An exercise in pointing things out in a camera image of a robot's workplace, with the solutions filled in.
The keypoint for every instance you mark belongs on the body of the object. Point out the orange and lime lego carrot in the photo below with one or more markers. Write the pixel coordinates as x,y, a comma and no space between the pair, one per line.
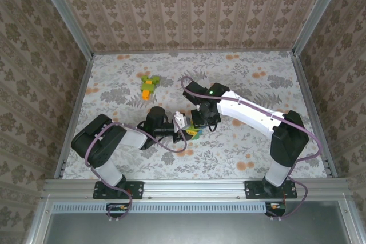
148,87

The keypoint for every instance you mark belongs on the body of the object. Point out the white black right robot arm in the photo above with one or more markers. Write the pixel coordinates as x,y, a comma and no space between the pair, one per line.
246,112

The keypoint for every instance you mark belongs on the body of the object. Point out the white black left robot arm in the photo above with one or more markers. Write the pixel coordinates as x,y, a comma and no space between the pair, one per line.
133,138

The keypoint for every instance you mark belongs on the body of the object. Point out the grey metal panel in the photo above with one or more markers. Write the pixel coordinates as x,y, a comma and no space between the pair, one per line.
200,229

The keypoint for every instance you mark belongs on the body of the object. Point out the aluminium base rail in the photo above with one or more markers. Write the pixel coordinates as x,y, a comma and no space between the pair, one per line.
194,188

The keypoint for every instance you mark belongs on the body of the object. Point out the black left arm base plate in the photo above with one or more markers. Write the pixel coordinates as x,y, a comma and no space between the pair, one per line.
134,189

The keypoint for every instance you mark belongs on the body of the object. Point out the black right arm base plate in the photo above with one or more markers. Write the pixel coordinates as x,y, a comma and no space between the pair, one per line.
254,189

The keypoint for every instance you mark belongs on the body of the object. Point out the black connector bracket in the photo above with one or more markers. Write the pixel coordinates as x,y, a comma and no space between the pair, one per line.
117,208
276,209

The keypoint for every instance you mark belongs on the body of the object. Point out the aluminium table side rail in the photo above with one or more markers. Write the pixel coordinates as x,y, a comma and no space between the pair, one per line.
87,68
314,112

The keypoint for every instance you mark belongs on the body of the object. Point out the aluminium frame post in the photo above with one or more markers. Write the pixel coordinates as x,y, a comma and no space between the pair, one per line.
317,12
64,15

